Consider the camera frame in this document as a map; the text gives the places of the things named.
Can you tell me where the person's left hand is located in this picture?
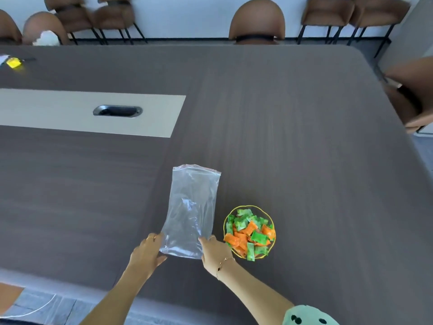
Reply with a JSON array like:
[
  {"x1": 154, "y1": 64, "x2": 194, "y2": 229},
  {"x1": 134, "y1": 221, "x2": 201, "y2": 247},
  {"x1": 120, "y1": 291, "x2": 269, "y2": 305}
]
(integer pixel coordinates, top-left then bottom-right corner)
[{"x1": 129, "y1": 233, "x2": 168, "y2": 278}]

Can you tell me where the white crumpled cloth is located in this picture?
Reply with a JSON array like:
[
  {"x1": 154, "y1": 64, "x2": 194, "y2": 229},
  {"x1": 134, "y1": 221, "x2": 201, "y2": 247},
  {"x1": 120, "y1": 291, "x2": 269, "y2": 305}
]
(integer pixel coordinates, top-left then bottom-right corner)
[{"x1": 32, "y1": 30, "x2": 60, "y2": 46}]

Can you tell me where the brown upholstered chair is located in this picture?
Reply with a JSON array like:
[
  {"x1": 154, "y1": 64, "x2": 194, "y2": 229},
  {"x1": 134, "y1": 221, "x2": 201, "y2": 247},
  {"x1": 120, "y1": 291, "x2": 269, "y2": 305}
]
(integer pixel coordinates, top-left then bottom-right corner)
[
  {"x1": 0, "y1": 9, "x2": 23, "y2": 45},
  {"x1": 89, "y1": 0, "x2": 148, "y2": 44},
  {"x1": 382, "y1": 57, "x2": 433, "y2": 134},
  {"x1": 347, "y1": 0, "x2": 411, "y2": 58},
  {"x1": 297, "y1": 0, "x2": 355, "y2": 45},
  {"x1": 43, "y1": 0, "x2": 104, "y2": 45},
  {"x1": 229, "y1": 0, "x2": 286, "y2": 45},
  {"x1": 22, "y1": 11, "x2": 70, "y2": 46}
]

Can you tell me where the person's right hand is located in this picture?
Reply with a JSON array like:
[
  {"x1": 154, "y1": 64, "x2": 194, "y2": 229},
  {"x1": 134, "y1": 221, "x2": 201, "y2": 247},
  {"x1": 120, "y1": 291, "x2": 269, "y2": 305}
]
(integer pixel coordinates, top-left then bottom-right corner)
[{"x1": 198, "y1": 235, "x2": 235, "y2": 279}]

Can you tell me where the pile of green orange candies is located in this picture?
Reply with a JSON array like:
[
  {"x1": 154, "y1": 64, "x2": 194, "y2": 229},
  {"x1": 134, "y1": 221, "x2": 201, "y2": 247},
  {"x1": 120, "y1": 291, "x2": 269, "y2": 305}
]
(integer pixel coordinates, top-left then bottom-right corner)
[{"x1": 224, "y1": 209, "x2": 276, "y2": 262}]

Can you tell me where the glass bowl with gold rim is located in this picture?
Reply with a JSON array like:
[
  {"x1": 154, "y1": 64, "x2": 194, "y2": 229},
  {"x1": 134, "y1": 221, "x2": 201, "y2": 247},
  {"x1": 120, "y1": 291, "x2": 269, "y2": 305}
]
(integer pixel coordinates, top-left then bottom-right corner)
[{"x1": 223, "y1": 205, "x2": 276, "y2": 260}]

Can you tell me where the person's right forearm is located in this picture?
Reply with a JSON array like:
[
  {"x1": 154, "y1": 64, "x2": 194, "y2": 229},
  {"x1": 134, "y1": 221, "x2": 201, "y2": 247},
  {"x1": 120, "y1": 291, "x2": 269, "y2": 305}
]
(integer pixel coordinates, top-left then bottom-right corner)
[{"x1": 216, "y1": 258, "x2": 295, "y2": 325}]

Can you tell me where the metal cable grommet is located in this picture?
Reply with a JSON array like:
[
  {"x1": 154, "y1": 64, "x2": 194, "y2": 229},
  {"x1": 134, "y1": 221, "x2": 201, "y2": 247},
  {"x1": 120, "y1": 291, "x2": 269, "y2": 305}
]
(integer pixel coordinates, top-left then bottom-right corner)
[{"x1": 93, "y1": 105, "x2": 143, "y2": 118}]

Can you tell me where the white thin cable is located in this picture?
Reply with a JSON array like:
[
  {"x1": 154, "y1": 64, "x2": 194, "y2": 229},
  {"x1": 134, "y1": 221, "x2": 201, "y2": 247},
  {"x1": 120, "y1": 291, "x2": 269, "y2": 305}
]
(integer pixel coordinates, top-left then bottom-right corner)
[{"x1": 0, "y1": 294, "x2": 57, "y2": 318}]

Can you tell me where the person's left forearm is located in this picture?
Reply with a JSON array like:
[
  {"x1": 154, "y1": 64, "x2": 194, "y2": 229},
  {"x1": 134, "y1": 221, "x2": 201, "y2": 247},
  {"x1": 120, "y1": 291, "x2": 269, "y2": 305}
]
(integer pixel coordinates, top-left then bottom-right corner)
[{"x1": 81, "y1": 264, "x2": 149, "y2": 325}]

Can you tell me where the thin gold bracelet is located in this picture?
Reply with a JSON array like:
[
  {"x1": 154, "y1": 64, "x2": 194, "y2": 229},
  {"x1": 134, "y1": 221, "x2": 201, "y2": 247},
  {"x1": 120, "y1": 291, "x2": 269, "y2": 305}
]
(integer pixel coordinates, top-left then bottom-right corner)
[{"x1": 216, "y1": 256, "x2": 235, "y2": 282}]

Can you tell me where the orange flat board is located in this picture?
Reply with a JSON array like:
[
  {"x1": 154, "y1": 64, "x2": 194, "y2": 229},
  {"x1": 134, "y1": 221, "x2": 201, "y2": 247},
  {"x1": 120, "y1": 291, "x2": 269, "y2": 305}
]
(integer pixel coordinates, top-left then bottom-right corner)
[{"x1": 0, "y1": 282, "x2": 25, "y2": 315}]

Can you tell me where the green dotted sleeve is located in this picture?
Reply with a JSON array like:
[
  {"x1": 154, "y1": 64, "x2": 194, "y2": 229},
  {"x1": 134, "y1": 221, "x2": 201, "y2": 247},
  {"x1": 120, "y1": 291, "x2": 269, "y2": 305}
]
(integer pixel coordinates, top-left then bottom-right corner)
[{"x1": 282, "y1": 304, "x2": 340, "y2": 325}]

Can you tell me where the clear plastic zip bag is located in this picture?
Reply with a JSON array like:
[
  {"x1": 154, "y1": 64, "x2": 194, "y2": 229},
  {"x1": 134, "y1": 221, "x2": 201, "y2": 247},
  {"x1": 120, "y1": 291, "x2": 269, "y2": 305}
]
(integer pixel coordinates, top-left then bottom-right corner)
[{"x1": 159, "y1": 165, "x2": 222, "y2": 260}]

